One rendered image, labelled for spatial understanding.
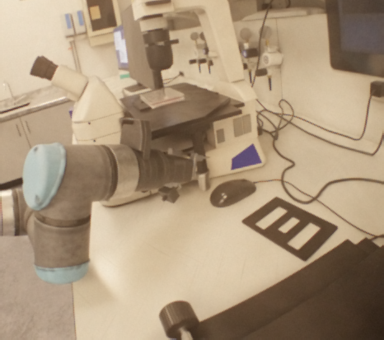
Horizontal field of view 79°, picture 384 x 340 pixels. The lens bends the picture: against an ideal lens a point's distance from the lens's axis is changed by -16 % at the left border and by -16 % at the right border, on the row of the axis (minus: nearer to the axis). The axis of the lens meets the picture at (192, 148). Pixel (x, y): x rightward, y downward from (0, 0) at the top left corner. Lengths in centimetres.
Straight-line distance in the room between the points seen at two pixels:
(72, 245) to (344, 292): 36
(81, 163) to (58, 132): 241
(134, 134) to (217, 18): 39
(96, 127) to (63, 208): 25
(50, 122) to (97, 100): 220
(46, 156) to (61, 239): 12
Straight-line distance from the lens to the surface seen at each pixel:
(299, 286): 36
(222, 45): 73
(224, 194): 60
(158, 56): 67
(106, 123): 60
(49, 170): 36
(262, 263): 48
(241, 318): 33
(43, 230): 42
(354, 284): 34
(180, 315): 30
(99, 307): 49
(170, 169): 50
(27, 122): 281
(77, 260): 44
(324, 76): 98
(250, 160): 72
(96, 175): 39
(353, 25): 26
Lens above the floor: 112
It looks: 24 degrees down
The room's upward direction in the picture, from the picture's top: 10 degrees counter-clockwise
